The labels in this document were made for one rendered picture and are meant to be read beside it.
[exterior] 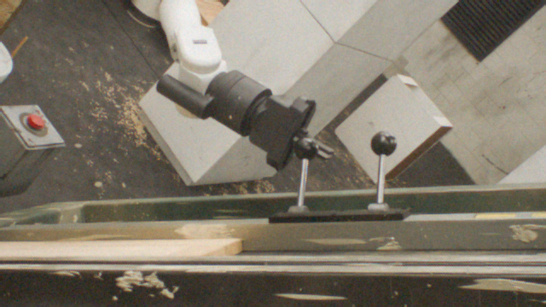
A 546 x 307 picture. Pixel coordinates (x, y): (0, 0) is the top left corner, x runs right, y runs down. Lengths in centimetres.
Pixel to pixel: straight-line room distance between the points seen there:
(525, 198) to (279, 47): 247
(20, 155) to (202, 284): 98
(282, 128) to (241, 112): 7
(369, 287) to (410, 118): 551
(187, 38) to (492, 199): 55
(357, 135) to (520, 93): 336
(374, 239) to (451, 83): 833
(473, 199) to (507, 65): 800
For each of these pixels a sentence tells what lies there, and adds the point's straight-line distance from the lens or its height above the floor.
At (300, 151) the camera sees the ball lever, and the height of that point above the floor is 142.
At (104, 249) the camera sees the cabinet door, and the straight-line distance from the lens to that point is 114.
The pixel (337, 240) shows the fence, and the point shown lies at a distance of 103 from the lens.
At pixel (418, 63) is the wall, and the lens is 945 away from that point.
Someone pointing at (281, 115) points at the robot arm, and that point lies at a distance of 113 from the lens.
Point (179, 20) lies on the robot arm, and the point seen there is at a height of 136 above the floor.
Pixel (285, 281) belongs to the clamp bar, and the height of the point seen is 151.
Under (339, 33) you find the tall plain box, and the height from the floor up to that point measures 113.
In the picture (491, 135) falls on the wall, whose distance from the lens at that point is 918.
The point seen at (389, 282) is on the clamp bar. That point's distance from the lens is 56.
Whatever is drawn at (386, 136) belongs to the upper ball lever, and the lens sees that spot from 106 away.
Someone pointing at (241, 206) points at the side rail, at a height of 119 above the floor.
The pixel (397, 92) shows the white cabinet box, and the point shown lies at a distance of 610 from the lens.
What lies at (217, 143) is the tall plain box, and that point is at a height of 30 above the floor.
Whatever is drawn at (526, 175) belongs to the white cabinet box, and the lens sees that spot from 467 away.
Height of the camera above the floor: 178
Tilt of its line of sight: 21 degrees down
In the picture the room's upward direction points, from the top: 46 degrees clockwise
